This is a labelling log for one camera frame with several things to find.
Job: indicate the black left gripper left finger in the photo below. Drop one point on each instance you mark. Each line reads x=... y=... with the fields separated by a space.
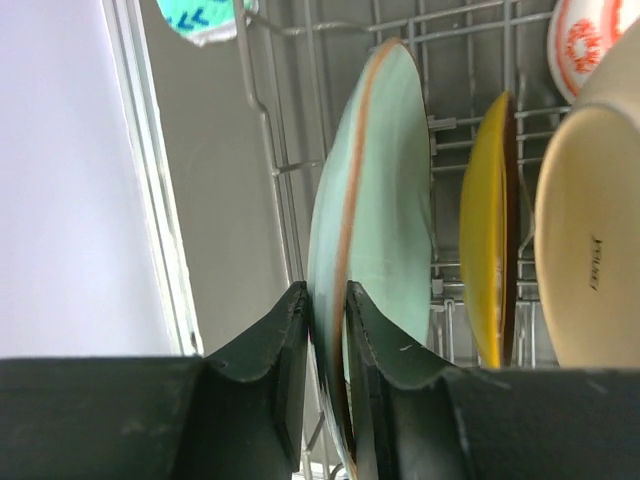
x=235 y=414

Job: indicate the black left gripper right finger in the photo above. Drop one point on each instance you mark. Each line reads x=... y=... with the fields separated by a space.
x=417 y=416

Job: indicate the mint green flower plate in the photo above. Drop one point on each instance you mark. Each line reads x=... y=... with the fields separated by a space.
x=371 y=224

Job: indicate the beige bird plate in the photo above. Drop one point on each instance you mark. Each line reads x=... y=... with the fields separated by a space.
x=586 y=242

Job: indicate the white orange patterned bowl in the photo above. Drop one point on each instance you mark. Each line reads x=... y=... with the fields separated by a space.
x=580 y=33

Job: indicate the yellow patterned small plate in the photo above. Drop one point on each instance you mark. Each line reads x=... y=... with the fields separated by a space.
x=488 y=233

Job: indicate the mint green blue sock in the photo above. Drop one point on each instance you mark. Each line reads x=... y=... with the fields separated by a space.
x=200 y=21

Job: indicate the grey wire dish rack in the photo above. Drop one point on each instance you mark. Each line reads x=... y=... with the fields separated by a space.
x=299 y=61

